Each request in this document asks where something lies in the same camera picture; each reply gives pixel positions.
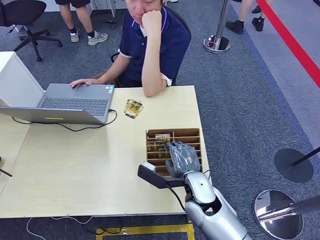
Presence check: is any wooden slotted card organizer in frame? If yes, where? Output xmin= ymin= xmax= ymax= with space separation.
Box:
xmin=146 ymin=128 xmax=204 ymax=178

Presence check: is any thin black rod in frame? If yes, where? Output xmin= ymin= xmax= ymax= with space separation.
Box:
xmin=0 ymin=156 xmax=13 ymax=178

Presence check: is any black floor cable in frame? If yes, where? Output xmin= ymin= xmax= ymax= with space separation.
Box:
xmin=81 ymin=221 xmax=124 ymax=236

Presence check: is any black laptop power cable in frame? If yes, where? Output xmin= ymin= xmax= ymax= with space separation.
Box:
xmin=11 ymin=108 xmax=118 ymax=133

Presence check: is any grey laptop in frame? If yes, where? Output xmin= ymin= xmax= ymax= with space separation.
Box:
xmin=0 ymin=83 xmax=115 ymax=126

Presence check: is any seated person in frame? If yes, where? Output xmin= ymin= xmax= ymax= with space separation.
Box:
xmin=69 ymin=0 xmax=192 ymax=98

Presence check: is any chrome stanchion with dome base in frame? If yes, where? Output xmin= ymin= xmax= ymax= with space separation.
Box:
xmin=253 ymin=189 xmax=320 ymax=240

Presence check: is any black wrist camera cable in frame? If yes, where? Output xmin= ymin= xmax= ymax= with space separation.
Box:
xmin=165 ymin=184 xmax=187 ymax=213

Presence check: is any person's left hand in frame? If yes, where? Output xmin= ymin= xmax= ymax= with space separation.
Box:
xmin=141 ymin=9 xmax=163 ymax=38

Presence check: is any black stanchion with disc base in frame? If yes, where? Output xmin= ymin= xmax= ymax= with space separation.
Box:
xmin=274 ymin=146 xmax=320 ymax=184

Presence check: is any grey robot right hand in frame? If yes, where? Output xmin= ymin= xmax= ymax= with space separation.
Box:
xmin=165 ymin=140 xmax=202 ymax=179

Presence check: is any yellow floor tape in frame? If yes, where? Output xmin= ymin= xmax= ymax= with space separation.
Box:
xmin=95 ymin=223 xmax=195 ymax=240

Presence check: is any white floor cable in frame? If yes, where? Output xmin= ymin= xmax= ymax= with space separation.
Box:
xmin=26 ymin=215 xmax=94 ymax=240

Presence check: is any red barrier belt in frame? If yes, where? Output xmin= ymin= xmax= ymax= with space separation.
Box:
xmin=254 ymin=0 xmax=320 ymax=89

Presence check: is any gold hotel card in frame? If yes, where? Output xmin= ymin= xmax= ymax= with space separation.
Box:
xmin=158 ymin=148 xmax=172 ymax=160
xmin=155 ymin=133 xmax=171 ymax=144
xmin=146 ymin=141 xmax=164 ymax=153
xmin=125 ymin=100 xmax=143 ymax=120
xmin=123 ymin=98 xmax=137 ymax=115

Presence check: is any black-and-white right wrist camera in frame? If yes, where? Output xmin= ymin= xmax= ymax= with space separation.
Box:
xmin=137 ymin=161 xmax=187 ymax=190

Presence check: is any white cabinet box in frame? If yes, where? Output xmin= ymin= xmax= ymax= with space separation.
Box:
xmin=0 ymin=51 xmax=46 ymax=109

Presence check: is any black office swivel chair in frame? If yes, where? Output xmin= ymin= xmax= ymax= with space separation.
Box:
xmin=0 ymin=0 xmax=63 ymax=63

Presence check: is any person's right hand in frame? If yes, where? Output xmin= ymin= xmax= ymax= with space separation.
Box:
xmin=69 ymin=78 xmax=99 ymax=89

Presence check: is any chrome stanchion post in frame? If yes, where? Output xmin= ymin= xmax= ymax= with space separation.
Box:
xmin=202 ymin=0 xmax=231 ymax=55

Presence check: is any standing person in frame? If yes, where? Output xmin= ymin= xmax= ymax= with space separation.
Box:
xmin=54 ymin=0 xmax=109 ymax=47
xmin=225 ymin=0 xmax=274 ymax=35

